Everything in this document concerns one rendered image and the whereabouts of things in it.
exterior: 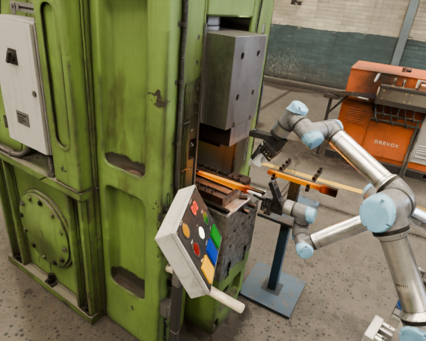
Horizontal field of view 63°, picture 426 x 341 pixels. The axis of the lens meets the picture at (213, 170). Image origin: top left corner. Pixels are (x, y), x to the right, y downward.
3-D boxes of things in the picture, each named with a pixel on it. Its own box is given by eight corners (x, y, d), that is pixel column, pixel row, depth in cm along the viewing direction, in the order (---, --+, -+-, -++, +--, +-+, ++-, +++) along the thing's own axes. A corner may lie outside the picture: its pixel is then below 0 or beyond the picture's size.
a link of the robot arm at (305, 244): (411, 224, 144) (302, 265, 159) (401, 210, 154) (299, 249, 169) (401, 203, 140) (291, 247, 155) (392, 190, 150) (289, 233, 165)
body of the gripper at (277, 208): (258, 209, 177) (280, 217, 171) (260, 195, 173) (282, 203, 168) (265, 203, 183) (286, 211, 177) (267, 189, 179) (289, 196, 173)
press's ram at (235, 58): (262, 113, 185) (275, 34, 167) (225, 130, 156) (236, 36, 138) (199, 96, 205) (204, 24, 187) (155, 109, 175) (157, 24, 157)
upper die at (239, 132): (248, 136, 179) (251, 118, 175) (228, 147, 164) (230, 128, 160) (184, 116, 199) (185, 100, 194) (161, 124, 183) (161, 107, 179)
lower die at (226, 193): (240, 195, 195) (242, 181, 191) (221, 209, 180) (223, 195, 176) (181, 171, 214) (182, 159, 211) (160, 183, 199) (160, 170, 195)
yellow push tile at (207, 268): (214, 269, 131) (206, 254, 128) (211, 283, 124) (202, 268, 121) (210, 270, 131) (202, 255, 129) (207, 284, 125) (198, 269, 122)
